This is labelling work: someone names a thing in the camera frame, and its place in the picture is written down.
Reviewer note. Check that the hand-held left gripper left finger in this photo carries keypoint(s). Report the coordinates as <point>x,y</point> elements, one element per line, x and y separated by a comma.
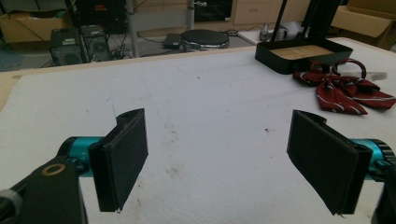
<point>124,161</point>

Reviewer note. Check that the grey metal pole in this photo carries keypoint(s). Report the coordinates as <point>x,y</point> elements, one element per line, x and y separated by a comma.
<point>133,28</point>

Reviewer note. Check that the white table cover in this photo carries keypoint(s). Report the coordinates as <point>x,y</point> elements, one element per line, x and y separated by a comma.
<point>218,102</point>

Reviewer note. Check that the black tray with wooden bottom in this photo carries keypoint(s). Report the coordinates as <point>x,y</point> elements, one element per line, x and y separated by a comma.
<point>280,63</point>

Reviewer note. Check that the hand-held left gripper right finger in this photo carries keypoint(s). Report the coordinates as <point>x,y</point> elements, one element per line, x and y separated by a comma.
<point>323,165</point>

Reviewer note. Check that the round black disc device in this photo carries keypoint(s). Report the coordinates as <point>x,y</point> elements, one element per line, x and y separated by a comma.
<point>204,39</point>

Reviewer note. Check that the grey pipe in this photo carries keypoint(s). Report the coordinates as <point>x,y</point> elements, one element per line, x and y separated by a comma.
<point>190,14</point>

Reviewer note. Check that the flat black device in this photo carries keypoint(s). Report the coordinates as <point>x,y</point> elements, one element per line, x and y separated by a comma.
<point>172,40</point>

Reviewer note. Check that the black tripod legs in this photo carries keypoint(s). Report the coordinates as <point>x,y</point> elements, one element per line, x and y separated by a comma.
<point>320,15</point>

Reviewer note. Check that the red striped bow tie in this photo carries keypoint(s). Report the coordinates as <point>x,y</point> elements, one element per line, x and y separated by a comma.
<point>337,93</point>

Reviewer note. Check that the black stand pole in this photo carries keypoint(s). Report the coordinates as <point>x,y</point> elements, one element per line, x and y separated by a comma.
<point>279,18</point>

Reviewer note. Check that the white and grey headset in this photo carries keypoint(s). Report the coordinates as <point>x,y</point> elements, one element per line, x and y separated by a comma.
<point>291,29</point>

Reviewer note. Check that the open cardboard box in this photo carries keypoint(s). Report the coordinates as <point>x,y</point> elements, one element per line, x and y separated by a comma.
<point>364,21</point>

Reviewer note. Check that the wooden drawer cabinet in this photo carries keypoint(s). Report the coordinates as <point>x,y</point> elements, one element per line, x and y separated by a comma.
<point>261,12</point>

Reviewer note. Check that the clear plastic piece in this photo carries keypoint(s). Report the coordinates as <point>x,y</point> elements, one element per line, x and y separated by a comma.
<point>378,75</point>

